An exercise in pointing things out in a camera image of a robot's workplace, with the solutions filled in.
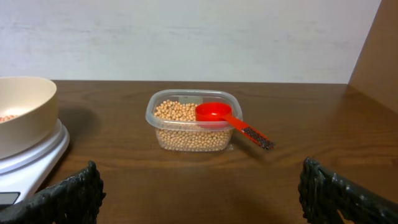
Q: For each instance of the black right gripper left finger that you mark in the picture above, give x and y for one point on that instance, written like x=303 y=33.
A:
x=74 y=200

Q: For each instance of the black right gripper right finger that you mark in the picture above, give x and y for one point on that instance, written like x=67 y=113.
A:
x=327 y=197

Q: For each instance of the red plastic measuring scoop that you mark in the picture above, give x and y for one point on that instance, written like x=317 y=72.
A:
x=215 y=111

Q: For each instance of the white digital kitchen scale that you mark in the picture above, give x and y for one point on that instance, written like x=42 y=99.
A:
x=23 y=173

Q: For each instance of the cream plastic bowl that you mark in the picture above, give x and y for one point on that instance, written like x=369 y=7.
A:
x=32 y=104

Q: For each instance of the soybeans in bowl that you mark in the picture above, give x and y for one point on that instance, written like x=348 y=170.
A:
x=7 y=118

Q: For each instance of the clear container of soybeans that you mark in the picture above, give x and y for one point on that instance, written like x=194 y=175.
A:
x=172 y=114

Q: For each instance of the brown right side panel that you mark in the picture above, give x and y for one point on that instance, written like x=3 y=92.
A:
x=375 y=73

